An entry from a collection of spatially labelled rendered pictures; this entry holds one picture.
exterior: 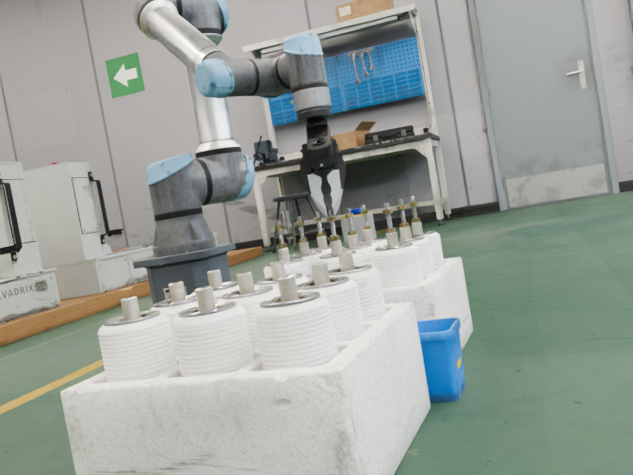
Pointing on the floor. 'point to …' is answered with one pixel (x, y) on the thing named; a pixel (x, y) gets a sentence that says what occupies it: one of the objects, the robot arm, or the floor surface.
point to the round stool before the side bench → (293, 219)
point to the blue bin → (442, 358)
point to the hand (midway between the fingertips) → (329, 209)
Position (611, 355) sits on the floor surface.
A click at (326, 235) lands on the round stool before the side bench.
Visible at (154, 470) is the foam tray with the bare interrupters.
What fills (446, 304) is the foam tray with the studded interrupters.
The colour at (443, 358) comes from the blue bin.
